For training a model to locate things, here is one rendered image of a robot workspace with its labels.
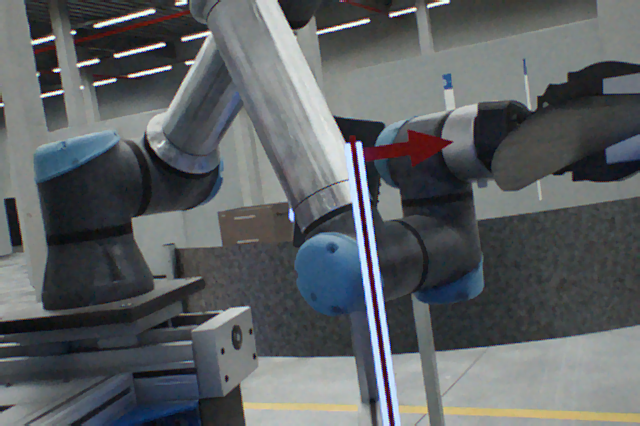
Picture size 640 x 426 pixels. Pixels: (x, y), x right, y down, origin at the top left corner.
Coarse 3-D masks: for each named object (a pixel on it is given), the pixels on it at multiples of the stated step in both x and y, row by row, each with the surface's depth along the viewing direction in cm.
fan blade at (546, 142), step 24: (576, 96) 38; (600, 96) 38; (624, 96) 38; (528, 120) 41; (552, 120) 41; (576, 120) 42; (600, 120) 43; (624, 120) 45; (504, 144) 46; (528, 144) 47; (552, 144) 49; (576, 144) 51; (600, 144) 54; (504, 168) 53; (528, 168) 55; (552, 168) 57
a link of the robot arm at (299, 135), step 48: (192, 0) 76; (240, 0) 74; (240, 48) 74; (288, 48) 74; (240, 96) 75; (288, 96) 72; (288, 144) 71; (336, 144) 71; (288, 192) 72; (336, 192) 69; (336, 240) 67; (384, 240) 69; (336, 288) 66; (384, 288) 68
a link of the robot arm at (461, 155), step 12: (468, 108) 72; (456, 120) 72; (468, 120) 70; (444, 132) 72; (456, 132) 71; (468, 132) 70; (456, 144) 71; (468, 144) 70; (444, 156) 73; (456, 156) 71; (468, 156) 70; (456, 168) 72; (468, 168) 71; (480, 168) 70; (468, 180) 74; (480, 180) 73; (492, 180) 72
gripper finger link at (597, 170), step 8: (600, 152) 60; (592, 160) 61; (600, 160) 60; (584, 168) 61; (592, 168) 61; (600, 168) 60; (608, 168) 60; (616, 168) 59; (624, 168) 58; (632, 168) 58; (576, 176) 62; (584, 176) 61; (592, 176) 61; (600, 176) 60; (608, 176) 60; (616, 176) 59; (624, 176) 58; (632, 176) 59
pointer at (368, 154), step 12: (408, 132) 47; (420, 132) 47; (396, 144) 48; (408, 144) 48; (420, 144) 47; (432, 144) 47; (444, 144) 47; (372, 156) 48; (384, 156) 48; (396, 156) 48; (420, 156) 48
